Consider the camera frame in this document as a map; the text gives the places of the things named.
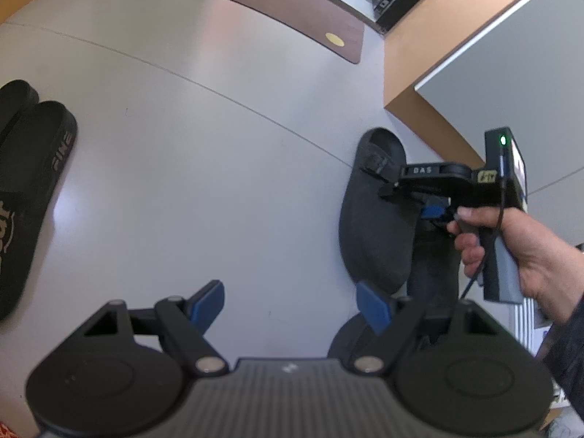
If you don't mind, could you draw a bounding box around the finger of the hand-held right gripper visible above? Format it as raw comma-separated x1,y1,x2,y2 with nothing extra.
378,179,452,202
420,204,458,234

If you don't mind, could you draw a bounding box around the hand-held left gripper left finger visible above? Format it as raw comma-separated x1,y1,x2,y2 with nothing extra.
84,280,229,375

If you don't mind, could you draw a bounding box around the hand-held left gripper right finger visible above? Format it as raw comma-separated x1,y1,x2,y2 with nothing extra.
353,281,500,375

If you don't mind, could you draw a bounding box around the person's right forearm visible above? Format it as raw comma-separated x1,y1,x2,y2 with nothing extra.
541,289,584,407

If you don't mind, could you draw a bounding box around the person's right hand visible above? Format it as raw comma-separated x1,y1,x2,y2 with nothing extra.
446,207,584,324

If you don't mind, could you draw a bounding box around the black slide sandal gold print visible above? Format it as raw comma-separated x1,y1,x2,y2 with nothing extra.
0,100,78,321
0,80,40,147

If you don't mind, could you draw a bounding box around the brown door mat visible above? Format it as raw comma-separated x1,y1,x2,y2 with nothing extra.
160,0,366,65

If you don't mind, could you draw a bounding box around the white wire rack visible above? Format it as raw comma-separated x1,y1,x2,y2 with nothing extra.
513,299,562,411

